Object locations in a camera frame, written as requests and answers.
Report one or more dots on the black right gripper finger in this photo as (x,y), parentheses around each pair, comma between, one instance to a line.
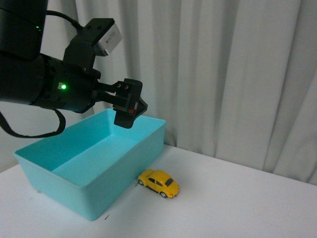
(130,91)

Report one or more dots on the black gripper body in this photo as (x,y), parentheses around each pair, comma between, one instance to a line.
(72,80)

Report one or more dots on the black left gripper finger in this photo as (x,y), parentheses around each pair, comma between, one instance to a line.
(125,110)

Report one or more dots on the yellow beetle toy car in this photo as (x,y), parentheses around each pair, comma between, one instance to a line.
(159,182)

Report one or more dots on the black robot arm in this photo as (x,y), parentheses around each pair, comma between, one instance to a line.
(29,77)

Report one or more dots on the turquoise plastic storage box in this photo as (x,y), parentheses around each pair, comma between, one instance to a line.
(93,161)

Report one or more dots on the grey curtain backdrop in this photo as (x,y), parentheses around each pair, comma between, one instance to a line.
(233,79)

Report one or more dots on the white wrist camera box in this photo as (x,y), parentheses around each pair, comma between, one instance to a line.
(103,34)

